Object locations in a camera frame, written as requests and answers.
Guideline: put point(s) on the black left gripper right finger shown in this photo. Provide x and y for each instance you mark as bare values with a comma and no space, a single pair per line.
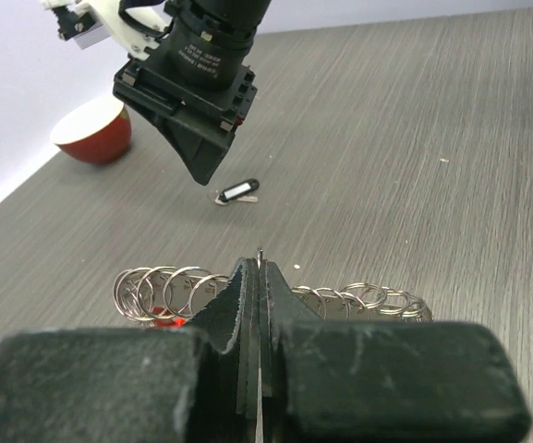
381,381

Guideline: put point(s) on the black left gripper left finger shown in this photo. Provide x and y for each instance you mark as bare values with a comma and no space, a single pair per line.
194,383

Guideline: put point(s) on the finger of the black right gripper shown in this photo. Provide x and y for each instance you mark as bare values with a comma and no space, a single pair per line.
200,144

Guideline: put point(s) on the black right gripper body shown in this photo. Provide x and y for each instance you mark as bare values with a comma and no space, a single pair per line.
151,91

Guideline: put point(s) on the black capped key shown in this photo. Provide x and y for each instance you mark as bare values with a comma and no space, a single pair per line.
241,192

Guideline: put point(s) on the red plastic handle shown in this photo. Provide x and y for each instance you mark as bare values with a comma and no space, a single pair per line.
165,320

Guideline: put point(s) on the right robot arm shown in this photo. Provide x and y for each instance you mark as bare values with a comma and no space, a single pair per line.
208,40

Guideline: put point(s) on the red white bowl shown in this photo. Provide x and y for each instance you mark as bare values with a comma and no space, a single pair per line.
97,132

